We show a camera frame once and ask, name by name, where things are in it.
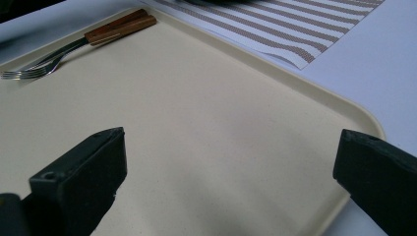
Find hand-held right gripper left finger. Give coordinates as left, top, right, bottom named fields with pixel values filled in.
left=29, top=126, right=128, bottom=236

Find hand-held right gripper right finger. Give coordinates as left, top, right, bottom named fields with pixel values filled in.
left=332, top=128, right=417, bottom=236

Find beige plastic tray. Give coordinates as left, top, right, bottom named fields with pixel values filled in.
left=0, top=6, right=387, bottom=236

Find fork with wooden handle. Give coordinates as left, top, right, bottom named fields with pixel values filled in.
left=0, top=14, right=158, bottom=82

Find white table board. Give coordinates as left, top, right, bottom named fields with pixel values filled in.
left=0, top=0, right=417, bottom=236

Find striped placemat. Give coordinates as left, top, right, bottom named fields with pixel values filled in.
left=152, top=0, right=386, bottom=71

